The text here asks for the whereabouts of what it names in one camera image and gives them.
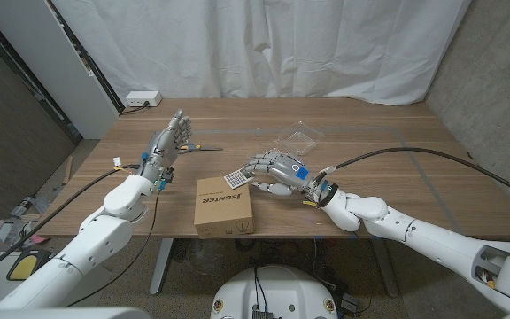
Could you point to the grey floor power strip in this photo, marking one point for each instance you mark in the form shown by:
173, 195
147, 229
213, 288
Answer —
350, 303

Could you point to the white cabinet with black edge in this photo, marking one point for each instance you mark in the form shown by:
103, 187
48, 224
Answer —
38, 57

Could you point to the grey table leg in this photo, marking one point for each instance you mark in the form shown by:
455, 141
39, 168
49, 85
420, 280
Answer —
159, 266
390, 279

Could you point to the white power strip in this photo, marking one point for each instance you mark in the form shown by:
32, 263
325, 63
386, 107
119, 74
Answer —
143, 98

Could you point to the white curtain cloth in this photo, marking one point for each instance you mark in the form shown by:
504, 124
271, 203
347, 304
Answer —
259, 44

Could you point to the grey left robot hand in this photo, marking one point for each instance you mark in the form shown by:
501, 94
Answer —
166, 142

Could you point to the white robot torso dome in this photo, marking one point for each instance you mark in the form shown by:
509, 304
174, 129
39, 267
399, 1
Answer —
272, 292

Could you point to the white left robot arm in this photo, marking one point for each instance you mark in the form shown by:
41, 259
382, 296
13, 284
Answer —
95, 239

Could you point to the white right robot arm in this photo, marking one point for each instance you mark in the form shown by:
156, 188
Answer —
414, 232

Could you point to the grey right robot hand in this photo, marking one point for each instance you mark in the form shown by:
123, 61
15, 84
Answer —
288, 170

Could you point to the yellow and black foot pedal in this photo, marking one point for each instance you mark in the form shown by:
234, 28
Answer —
25, 266

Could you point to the clear plastic clamshell container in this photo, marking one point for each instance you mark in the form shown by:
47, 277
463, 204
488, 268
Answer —
301, 138

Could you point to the brown cardboard box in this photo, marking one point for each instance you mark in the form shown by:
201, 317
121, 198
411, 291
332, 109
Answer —
221, 208

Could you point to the white pocket calculator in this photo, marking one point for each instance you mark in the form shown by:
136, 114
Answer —
236, 179

